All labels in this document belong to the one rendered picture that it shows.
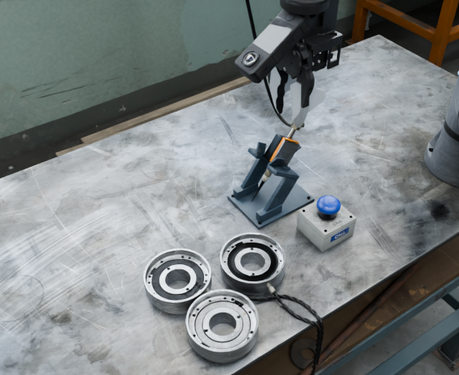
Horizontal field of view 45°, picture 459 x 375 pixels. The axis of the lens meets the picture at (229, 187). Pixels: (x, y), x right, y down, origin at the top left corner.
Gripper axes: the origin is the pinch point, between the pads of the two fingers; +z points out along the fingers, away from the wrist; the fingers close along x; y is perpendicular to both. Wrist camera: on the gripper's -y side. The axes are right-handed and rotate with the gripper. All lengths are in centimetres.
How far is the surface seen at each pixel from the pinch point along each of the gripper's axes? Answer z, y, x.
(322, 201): 10.7, -0.4, -11.3
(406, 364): 74, 26, -23
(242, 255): 15.2, -15.8, -10.2
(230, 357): 15.5, -27.6, -23.9
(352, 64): 19, 44, 27
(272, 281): 14.7, -15.3, -17.4
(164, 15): 56, 53, 148
